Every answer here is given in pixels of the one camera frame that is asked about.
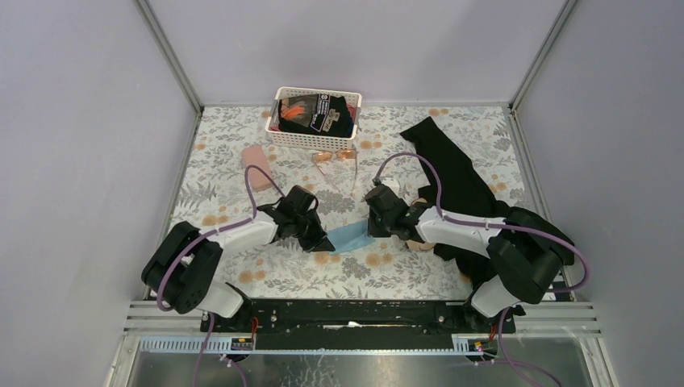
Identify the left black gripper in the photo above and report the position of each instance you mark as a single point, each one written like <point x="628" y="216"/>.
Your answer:
<point x="319" y="242"/>

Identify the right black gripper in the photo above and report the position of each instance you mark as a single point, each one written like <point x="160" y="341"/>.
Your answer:
<point x="373" y="230"/>

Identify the plaid glasses case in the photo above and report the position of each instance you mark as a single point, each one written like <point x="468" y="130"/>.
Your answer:
<point x="417" y="243"/>

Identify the blue cleaning cloth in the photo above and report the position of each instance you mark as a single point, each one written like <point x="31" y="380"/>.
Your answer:
<point x="350" y="237"/>

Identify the orange lens sunglasses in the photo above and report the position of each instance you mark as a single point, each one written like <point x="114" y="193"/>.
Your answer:
<point x="338" y="168"/>

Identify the pink glasses case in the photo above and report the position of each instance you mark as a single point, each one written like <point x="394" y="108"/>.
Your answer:
<point x="259" y="174"/>

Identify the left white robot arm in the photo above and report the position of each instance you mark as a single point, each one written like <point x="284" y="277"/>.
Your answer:
<point x="181" y="271"/>

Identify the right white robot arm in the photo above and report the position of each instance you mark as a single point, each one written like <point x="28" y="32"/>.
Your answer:
<point x="525" y="252"/>

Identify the black garment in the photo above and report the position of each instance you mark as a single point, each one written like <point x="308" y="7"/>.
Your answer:
<point x="463" y="191"/>

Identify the white plastic basket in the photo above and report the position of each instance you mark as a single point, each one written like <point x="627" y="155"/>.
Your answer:
<point x="314" y="142"/>

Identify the black packaged items in basket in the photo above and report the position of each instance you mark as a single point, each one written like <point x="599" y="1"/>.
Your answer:
<point x="315" y="114"/>

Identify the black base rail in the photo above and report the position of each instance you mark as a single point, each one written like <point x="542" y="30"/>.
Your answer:
<point x="342" y="324"/>

